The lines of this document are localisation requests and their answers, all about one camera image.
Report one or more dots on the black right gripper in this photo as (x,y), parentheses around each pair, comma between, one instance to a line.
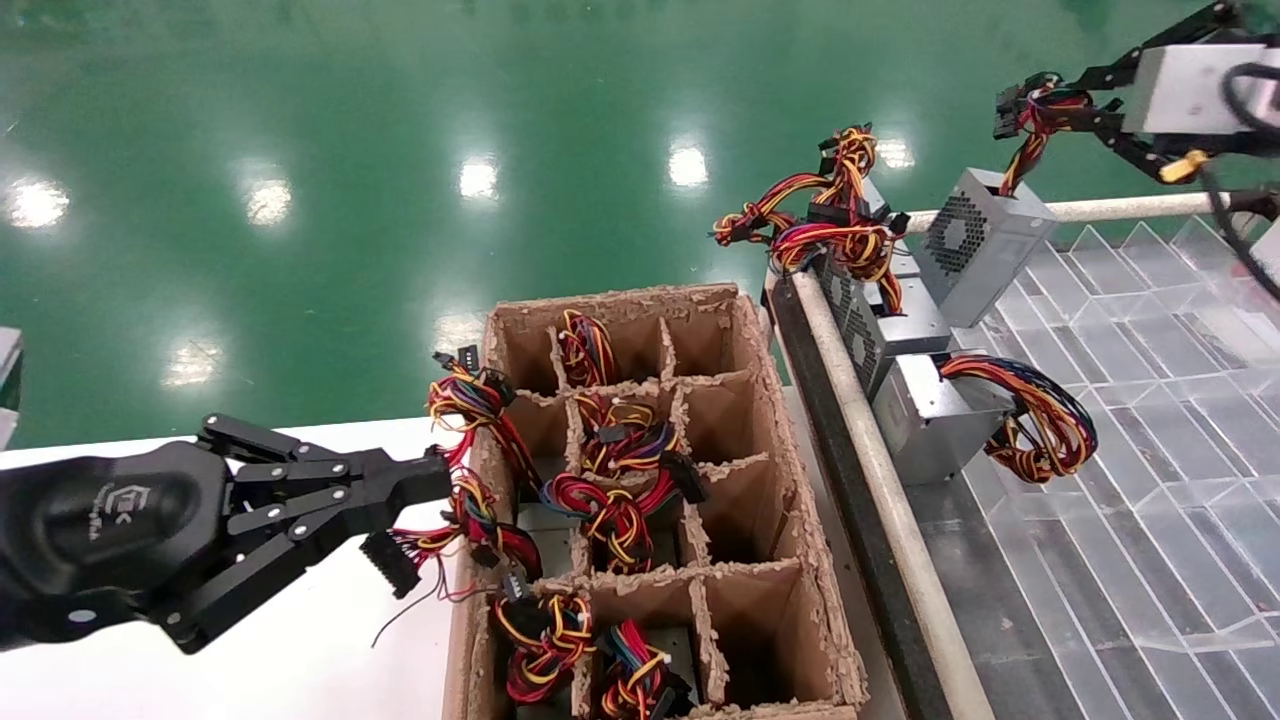
(1240,145)

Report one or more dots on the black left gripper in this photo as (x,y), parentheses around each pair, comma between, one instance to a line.
(100,530)

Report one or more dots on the black rack frame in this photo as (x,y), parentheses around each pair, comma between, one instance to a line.
(850,520)

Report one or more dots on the clear acrylic ribbed panel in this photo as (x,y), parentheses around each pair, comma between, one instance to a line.
(1150,500)

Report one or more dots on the grey power supply unit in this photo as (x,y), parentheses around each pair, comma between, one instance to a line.
(545,530)
(680,650)

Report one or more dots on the grey board corner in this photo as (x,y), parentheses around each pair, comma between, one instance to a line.
(8,360)

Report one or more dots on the yellow plug connector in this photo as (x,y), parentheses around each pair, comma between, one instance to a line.
(1182,166)

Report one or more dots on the lifted silver power supply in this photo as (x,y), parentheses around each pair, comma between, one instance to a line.
(985,260)

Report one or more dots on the divided cardboard box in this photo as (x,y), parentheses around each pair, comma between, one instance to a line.
(740,520)

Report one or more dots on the long white rail tube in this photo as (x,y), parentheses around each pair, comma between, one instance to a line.
(880,480)

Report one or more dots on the white cross tube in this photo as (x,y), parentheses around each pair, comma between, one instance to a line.
(1120,208)

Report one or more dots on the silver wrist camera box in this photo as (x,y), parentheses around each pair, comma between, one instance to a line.
(1180,90)

